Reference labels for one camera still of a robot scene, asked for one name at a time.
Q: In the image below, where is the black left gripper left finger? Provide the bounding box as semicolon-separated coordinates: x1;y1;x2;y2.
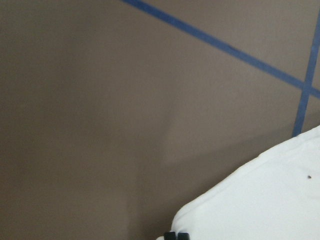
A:
163;231;176;240

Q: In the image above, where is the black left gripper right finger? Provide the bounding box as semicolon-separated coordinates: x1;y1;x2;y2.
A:
177;232;190;240

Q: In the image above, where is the white long-sleeve printed shirt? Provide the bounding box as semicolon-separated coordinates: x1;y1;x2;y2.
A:
166;126;320;240

